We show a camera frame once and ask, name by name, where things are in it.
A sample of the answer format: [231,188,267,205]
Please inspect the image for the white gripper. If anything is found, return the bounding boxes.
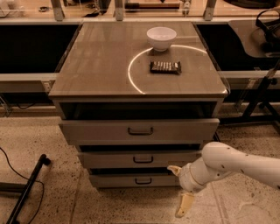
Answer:
[167,163,205,218]

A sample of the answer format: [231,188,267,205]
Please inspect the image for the grey drawer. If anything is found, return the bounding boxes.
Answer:
[89,173,179,188]
[59,118,220,145]
[78,150,200,169]

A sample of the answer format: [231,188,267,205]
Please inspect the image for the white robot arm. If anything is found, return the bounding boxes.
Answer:
[167,142,280,218]

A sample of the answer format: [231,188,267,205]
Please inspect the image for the grey drawer cabinet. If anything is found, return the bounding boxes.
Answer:
[49,22,228,176]

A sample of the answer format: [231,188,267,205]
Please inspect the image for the black tripod stand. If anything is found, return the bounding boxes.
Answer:
[220,59,280,124]

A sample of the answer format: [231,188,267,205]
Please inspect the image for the dark snack bar packet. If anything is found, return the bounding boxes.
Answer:
[150,61,181,74]

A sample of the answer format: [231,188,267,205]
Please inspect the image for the white ceramic bowl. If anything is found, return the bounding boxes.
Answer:
[146,26,177,52]

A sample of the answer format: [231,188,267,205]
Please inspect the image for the black floor stand bar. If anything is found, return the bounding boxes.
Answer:
[6,154,51,224]

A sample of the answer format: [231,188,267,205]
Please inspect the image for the black headphones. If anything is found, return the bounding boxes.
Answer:
[255,8,280,53]

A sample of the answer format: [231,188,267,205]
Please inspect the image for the black floor cable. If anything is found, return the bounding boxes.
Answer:
[0,147,46,224]

